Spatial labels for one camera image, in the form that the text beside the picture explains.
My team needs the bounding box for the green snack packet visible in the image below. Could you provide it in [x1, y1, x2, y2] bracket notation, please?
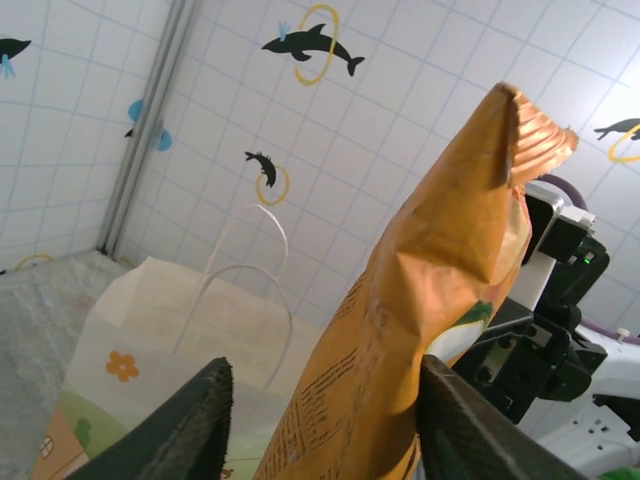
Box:
[597, 464, 640, 480]

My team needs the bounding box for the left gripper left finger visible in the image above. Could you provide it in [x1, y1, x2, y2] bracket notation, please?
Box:
[64, 357, 235, 480]

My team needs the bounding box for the large dolphin ring splash sticker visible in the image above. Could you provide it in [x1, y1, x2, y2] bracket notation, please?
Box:
[261, 4, 366, 86]

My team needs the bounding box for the white printed paper bag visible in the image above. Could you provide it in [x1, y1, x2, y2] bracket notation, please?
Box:
[32, 203, 331, 480]

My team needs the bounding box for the tall orange snack bag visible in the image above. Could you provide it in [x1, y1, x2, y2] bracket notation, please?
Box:
[252, 82, 581, 480]

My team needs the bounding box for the dolphin yellow ring sticker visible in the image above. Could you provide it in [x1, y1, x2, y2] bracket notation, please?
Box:
[593, 118, 640, 164]

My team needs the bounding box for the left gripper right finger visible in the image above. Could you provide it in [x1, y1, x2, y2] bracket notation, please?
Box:
[416, 354, 591, 480]

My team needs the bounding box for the aluminium corner post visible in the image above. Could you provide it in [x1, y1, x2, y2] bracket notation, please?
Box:
[97, 0, 196, 256]

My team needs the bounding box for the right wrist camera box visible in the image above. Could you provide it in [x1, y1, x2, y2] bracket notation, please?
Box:
[519, 180, 597, 314]

